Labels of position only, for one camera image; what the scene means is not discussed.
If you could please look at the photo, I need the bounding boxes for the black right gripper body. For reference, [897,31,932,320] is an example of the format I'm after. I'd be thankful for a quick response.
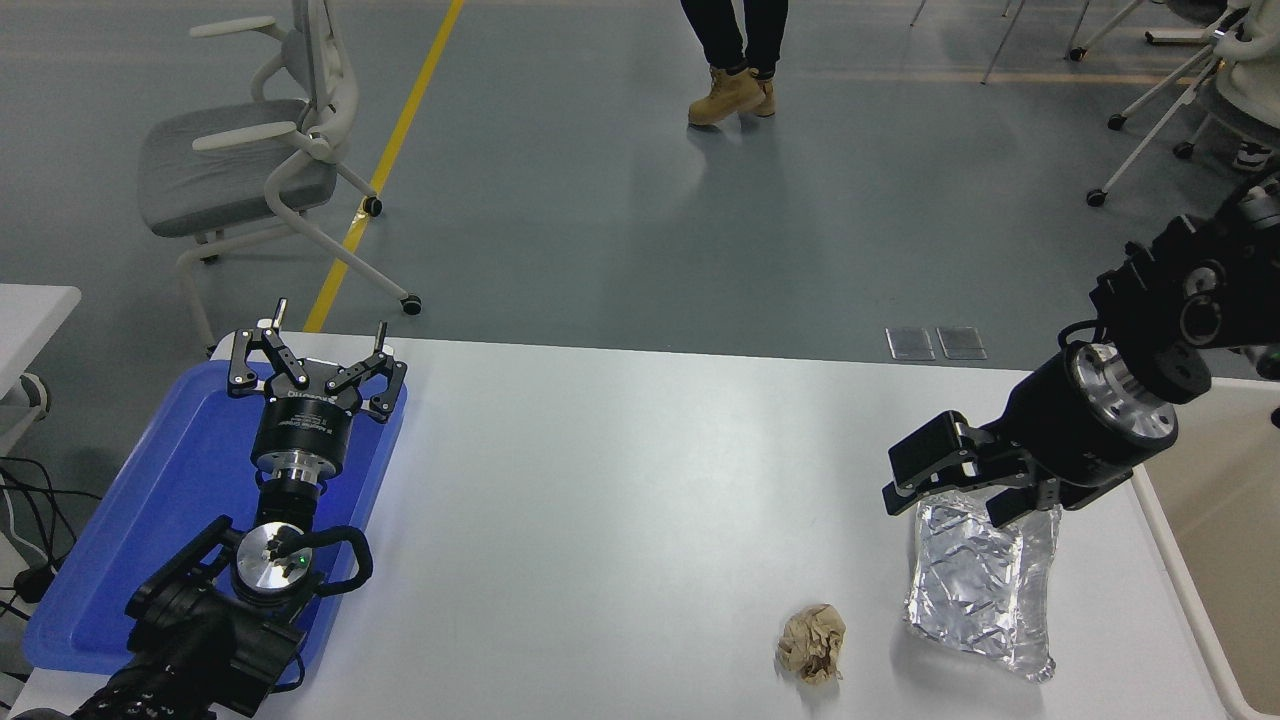
[1001,346,1138,513]

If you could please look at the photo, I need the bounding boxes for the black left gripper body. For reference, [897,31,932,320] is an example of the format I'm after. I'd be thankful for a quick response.
[250,360,363,466]

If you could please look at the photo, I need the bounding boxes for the silver foil tray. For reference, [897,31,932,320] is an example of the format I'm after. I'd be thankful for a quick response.
[904,494,1063,685]

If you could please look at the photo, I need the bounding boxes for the blue plastic tray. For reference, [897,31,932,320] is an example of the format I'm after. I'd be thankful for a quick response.
[22,357,409,691]

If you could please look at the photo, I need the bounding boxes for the white grey office chair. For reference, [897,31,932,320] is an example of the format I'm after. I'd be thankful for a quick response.
[137,0,423,353]

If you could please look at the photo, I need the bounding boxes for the large pale bin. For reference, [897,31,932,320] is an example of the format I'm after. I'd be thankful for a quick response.
[1132,375,1280,720]

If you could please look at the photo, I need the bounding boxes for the crumpled tan paper ball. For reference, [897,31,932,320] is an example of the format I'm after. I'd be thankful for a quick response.
[775,603,848,687]

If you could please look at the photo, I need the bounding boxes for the white side table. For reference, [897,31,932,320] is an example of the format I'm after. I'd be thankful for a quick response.
[0,284,83,456]

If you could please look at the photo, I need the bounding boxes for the grey caster chair leg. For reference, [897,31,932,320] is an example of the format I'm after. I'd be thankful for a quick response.
[1065,0,1147,63]

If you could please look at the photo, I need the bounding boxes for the white rolling chair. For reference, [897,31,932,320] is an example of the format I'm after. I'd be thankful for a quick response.
[1087,0,1280,209]

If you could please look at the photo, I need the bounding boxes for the black floor cables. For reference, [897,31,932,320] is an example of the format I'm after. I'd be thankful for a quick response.
[0,456,104,623]

